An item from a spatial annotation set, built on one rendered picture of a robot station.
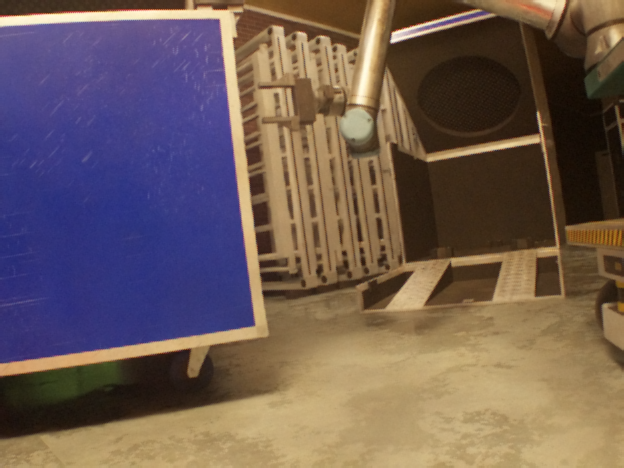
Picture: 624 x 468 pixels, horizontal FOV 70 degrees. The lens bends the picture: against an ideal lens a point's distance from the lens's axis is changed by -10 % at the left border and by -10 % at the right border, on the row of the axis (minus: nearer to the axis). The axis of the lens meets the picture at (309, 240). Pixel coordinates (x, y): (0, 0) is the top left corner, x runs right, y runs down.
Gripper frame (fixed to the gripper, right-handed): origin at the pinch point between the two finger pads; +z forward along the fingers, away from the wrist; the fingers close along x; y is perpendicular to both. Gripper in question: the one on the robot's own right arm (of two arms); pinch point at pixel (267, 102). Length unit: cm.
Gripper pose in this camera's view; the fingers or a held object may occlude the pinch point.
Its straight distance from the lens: 143.0
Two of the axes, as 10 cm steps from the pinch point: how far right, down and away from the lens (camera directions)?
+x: -1.3, -9.9, 0.1
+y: -3.3, 0.6, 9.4
